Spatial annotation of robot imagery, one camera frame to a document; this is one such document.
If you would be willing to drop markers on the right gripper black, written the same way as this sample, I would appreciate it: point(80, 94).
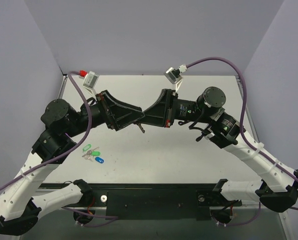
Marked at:
point(168, 107)

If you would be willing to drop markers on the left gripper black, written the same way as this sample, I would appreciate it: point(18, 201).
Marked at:
point(106, 110)

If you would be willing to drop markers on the silver key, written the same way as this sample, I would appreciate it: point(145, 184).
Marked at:
point(141, 128)

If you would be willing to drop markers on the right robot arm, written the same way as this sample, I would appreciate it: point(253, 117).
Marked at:
point(278, 187)

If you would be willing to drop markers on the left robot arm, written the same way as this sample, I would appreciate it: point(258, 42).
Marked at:
point(20, 208)

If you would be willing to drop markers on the bunch of keys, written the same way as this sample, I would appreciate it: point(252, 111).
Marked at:
point(88, 155)

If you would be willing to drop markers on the green key tag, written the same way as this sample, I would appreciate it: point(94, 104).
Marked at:
point(95, 153)
point(86, 148)

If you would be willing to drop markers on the dark blue key tag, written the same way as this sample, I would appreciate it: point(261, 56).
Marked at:
point(99, 160)

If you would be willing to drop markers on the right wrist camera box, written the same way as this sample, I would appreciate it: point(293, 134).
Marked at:
point(173, 75)

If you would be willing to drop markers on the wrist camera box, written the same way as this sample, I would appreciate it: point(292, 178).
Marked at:
point(173, 75)
point(90, 80)

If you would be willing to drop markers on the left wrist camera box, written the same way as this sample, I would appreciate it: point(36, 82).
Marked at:
point(90, 80)

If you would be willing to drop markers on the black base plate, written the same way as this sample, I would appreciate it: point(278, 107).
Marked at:
point(154, 201)

